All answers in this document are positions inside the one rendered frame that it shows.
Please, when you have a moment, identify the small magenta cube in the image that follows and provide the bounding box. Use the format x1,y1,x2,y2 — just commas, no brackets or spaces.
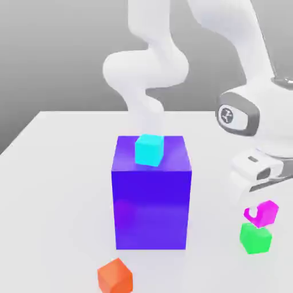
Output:
243,200,280,229

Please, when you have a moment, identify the large purple box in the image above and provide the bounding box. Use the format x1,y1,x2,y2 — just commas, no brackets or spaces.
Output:
111,135,192,251

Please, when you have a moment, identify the small cyan cube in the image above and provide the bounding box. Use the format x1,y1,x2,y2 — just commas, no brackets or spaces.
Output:
134,134,165,167

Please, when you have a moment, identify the small orange cube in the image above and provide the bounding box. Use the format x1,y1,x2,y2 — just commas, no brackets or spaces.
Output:
97,258,133,293

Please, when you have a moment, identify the small green cube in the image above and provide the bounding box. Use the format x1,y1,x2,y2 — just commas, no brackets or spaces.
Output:
239,223,273,255

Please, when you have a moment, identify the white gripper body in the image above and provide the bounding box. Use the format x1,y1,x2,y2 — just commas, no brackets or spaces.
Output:
236,175,293,210

